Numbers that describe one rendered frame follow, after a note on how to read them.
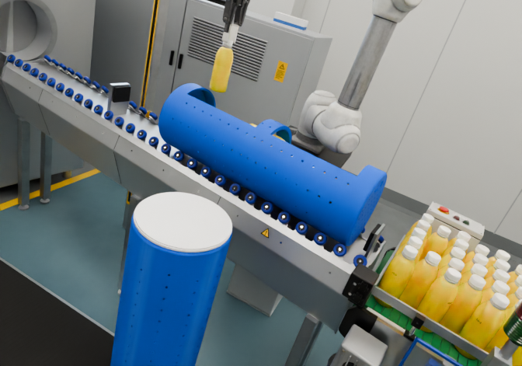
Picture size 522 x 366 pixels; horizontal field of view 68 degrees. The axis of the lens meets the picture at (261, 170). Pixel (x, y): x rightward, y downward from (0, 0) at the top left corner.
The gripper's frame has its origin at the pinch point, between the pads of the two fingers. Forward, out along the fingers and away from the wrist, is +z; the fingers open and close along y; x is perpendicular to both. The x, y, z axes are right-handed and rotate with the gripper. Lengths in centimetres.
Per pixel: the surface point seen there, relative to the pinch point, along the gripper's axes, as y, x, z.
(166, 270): 66, 42, 54
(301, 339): 14, 72, 97
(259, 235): 18, 44, 62
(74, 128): 15, -67, 65
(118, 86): 5, -52, 39
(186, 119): 17.7, 1.1, 33.3
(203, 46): -122, -106, 29
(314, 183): 19, 58, 34
